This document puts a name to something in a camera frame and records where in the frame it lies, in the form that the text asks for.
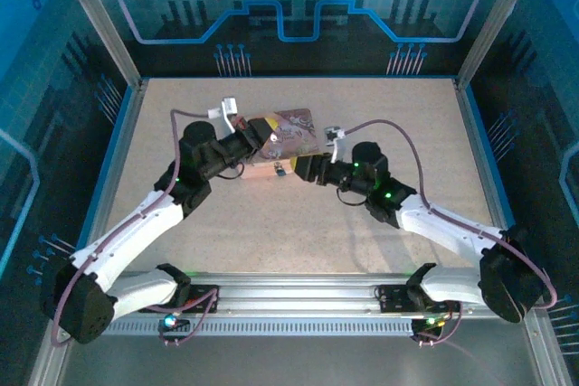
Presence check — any decorated wooden box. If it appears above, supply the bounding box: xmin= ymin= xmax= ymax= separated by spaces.
xmin=239 ymin=108 xmax=323 ymax=183

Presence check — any grey metal front panel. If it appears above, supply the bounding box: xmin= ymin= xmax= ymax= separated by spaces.
xmin=58 ymin=334 xmax=546 ymax=386

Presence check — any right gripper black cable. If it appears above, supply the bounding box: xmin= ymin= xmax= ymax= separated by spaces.
xmin=336 ymin=176 xmax=368 ymax=207

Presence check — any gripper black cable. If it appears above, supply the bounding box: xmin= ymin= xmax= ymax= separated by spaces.
xmin=215 ymin=163 xmax=249 ymax=182
xmin=336 ymin=176 xmax=368 ymax=207

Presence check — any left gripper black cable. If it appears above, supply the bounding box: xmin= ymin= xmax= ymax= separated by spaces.
xmin=215 ymin=163 xmax=249 ymax=182

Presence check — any left aluminium table rail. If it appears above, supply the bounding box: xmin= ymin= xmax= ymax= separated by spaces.
xmin=26 ymin=78 xmax=151 ymax=386

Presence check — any aluminium table rail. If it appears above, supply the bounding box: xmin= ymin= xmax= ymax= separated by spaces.
xmin=26 ymin=78 xmax=151 ymax=386
xmin=453 ymin=78 xmax=575 ymax=386

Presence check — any right aluminium table rail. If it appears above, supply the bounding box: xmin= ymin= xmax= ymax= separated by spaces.
xmin=453 ymin=78 xmax=575 ymax=386

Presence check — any aluminium mounting rail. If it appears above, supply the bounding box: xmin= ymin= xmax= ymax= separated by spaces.
xmin=110 ymin=270 xmax=498 ymax=320

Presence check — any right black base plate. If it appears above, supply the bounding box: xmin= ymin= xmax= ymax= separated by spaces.
xmin=376 ymin=284 xmax=460 ymax=315

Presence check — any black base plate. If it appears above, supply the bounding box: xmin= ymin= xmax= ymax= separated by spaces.
xmin=138 ymin=284 xmax=222 ymax=315
xmin=376 ymin=284 xmax=460 ymax=315

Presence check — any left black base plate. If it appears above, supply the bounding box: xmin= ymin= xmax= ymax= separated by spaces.
xmin=138 ymin=284 xmax=222 ymax=315

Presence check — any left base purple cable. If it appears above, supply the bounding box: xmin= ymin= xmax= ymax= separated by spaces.
xmin=156 ymin=287 xmax=222 ymax=347

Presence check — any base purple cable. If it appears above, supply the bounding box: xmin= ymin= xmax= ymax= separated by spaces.
xmin=413 ymin=299 xmax=466 ymax=347
xmin=156 ymin=287 xmax=222 ymax=347

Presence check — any slotted grey cable duct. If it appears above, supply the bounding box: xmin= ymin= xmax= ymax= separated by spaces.
xmin=103 ymin=318 xmax=420 ymax=338

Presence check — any left aluminium frame post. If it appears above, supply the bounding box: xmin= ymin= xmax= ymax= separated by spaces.
xmin=50 ymin=0 xmax=147 ymax=89

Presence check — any aluminium frame post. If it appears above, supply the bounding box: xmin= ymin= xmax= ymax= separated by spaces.
xmin=453 ymin=0 xmax=545 ymax=89
xmin=50 ymin=0 xmax=147 ymax=89

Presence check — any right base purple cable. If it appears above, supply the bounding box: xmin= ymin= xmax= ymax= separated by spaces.
xmin=413 ymin=299 xmax=466 ymax=347

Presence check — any right aluminium frame post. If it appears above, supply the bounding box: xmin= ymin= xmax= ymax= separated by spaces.
xmin=453 ymin=0 xmax=545 ymax=89

